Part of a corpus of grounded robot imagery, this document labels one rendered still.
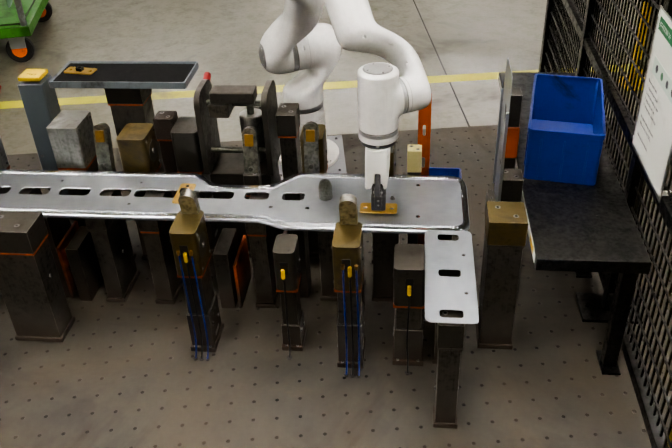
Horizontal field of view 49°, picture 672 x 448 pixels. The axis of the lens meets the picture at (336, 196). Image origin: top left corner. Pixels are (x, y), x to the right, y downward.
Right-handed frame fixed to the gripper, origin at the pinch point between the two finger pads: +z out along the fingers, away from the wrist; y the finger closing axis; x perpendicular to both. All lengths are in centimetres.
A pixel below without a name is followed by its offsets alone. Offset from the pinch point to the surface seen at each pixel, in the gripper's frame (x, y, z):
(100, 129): -70, -19, -6
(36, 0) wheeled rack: -263, -361, 77
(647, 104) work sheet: 54, -2, -23
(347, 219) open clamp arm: -5.9, 12.4, -3.0
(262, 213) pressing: -26.4, 2.3, 3.2
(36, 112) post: -96, -35, -2
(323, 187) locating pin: -12.9, -3.6, -0.4
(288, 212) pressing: -20.5, 1.6, 3.2
